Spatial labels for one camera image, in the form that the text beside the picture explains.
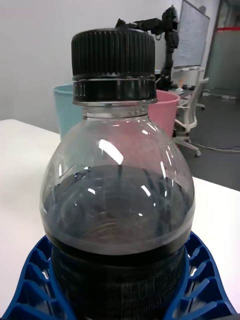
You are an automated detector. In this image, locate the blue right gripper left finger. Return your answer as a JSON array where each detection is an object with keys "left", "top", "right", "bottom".
[{"left": 0, "top": 234, "right": 78, "bottom": 320}]

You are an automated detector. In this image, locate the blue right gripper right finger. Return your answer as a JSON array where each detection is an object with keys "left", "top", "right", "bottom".
[{"left": 163, "top": 232, "right": 237, "bottom": 320}]

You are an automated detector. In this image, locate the clear bottle with black cap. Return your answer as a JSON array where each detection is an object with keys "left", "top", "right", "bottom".
[{"left": 39, "top": 28, "right": 196, "bottom": 320}]

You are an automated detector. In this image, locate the pink plastic bin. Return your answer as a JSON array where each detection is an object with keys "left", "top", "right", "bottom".
[{"left": 147, "top": 89, "right": 181, "bottom": 138}]

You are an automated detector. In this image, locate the pale blue plastic bin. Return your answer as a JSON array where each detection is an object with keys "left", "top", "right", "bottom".
[{"left": 52, "top": 84, "right": 85, "bottom": 141}]

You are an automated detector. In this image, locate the white office chair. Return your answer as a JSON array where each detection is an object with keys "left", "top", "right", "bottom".
[{"left": 172, "top": 77, "right": 211, "bottom": 157}]

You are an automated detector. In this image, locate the whiteboard on white stand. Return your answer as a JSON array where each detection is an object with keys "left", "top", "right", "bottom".
[{"left": 172, "top": 0, "right": 211, "bottom": 76}]

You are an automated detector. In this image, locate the pale cable on floor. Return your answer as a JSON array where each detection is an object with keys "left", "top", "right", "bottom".
[{"left": 194, "top": 143, "right": 240, "bottom": 153}]

